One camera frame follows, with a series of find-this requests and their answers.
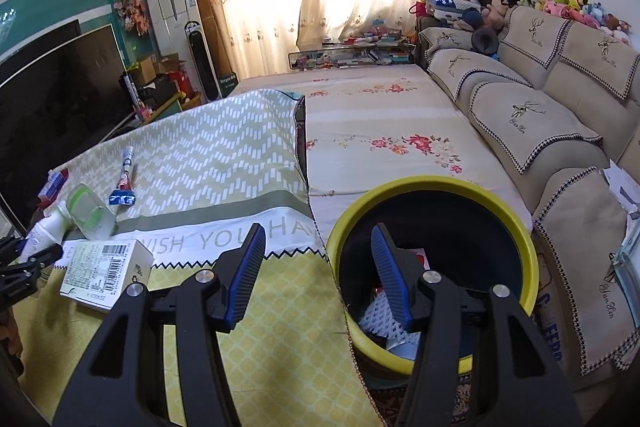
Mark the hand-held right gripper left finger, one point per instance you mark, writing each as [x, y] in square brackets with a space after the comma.
[247, 272]

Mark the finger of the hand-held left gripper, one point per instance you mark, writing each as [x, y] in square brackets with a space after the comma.
[30, 267]
[10, 248]

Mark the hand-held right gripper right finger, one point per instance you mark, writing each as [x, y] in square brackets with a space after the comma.
[387, 277]

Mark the red snack packet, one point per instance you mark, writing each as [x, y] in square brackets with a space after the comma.
[422, 259]

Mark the white plastic bottle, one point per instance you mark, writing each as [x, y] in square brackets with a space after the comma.
[45, 227]

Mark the white foam net sheet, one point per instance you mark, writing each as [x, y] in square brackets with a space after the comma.
[372, 317]

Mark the white barcode carton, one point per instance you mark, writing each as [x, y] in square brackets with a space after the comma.
[100, 272]

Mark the yellow rimmed black trash bin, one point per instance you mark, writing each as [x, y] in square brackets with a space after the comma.
[450, 227]

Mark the white blue toothpaste tube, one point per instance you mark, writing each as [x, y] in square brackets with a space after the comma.
[124, 177]

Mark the flat red box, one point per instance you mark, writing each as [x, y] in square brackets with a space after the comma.
[50, 193]

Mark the patterned rug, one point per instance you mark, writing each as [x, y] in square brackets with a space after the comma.
[390, 407]

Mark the yellow green patterned tablecloth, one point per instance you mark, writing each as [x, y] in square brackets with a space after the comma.
[200, 147]

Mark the large curved television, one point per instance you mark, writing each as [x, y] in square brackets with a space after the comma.
[50, 107]

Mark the cardboard box blue print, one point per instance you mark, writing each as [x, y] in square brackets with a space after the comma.
[547, 307]

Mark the floral bed sheet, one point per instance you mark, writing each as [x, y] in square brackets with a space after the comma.
[390, 107]

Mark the white long box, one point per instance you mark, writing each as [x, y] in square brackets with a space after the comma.
[131, 92]

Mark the red fire extinguisher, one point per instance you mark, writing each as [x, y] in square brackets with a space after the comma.
[181, 84]

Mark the black tower fan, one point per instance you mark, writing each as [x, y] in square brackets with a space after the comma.
[200, 62]

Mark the glass coffee table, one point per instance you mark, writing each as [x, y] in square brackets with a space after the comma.
[350, 54]

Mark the open cardboard box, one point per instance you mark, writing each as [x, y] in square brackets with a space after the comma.
[150, 67]

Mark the beige sofa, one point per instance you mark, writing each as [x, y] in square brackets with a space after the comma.
[550, 117]

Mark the clear plastic document bag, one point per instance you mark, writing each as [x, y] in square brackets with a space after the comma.
[627, 262]

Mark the white papers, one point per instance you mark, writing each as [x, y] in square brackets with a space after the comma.
[620, 182]

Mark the hanging flower decoration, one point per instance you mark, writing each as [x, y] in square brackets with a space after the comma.
[132, 9]

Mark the white standing air conditioner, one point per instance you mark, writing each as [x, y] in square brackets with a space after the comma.
[170, 7]

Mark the pile of plush toys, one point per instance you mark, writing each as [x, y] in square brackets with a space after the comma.
[565, 4]

